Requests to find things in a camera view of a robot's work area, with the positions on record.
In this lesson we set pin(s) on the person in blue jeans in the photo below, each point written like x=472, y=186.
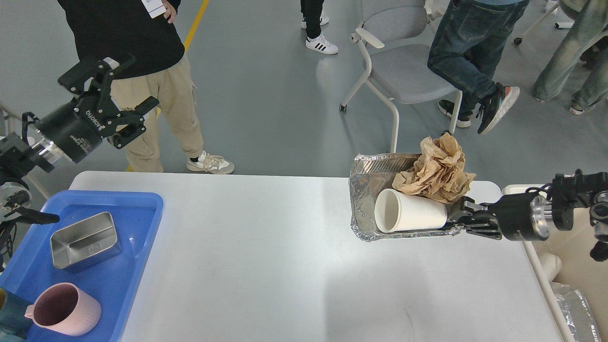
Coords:
x=590, y=24

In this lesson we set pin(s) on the teal object at corner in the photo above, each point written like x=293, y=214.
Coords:
x=13, y=323

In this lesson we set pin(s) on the blue plastic tray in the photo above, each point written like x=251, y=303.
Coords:
x=112, y=282

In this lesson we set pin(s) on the brown paper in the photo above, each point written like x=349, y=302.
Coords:
x=438, y=174

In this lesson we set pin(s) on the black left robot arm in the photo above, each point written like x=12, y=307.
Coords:
x=19, y=155

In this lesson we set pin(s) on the pink ribbed mug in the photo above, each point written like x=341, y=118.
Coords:
x=64, y=308

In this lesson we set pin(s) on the white paper cup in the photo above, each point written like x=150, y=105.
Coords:
x=395, y=211

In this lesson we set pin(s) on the grey white office chair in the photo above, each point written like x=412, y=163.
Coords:
x=399, y=74

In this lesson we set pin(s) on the stainless steel rectangular tray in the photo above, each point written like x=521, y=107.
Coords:
x=85, y=243

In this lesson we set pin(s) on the crumpled foil in bin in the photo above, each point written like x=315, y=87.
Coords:
x=577, y=313

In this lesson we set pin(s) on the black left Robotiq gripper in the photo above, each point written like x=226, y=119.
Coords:
x=78, y=127

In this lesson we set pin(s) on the beige plastic bin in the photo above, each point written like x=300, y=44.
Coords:
x=578, y=270

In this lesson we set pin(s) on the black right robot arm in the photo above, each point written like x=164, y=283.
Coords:
x=567, y=193

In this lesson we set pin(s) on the person in black trousers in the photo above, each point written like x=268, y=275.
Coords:
x=313, y=18

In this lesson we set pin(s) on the aluminium foil tray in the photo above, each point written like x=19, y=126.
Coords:
x=369, y=175

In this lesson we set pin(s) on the person in dark jeans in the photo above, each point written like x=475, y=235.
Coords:
x=468, y=46

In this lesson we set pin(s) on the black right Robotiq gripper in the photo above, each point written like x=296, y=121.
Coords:
x=521, y=217

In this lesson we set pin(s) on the person in khaki trousers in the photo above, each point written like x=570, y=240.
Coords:
x=111, y=28

